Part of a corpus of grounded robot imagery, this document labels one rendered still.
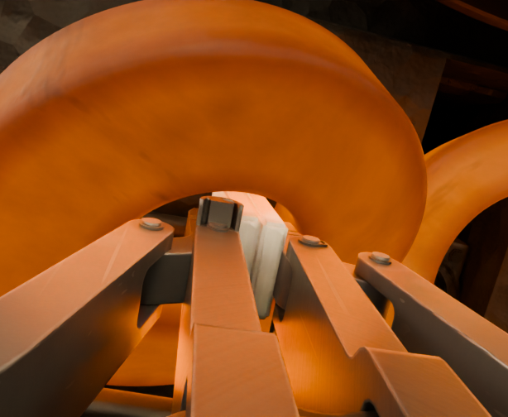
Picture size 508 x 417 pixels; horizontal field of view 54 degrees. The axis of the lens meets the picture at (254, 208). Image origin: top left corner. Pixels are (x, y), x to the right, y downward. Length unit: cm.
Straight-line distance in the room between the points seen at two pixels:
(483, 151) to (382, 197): 9
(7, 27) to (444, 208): 22
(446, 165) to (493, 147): 2
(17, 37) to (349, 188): 19
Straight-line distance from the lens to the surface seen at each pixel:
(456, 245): 32
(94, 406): 20
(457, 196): 23
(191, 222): 16
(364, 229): 17
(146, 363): 21
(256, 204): 16
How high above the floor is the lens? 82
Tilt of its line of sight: 10 degrees down
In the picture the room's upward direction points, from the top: 14 degrees clockwise
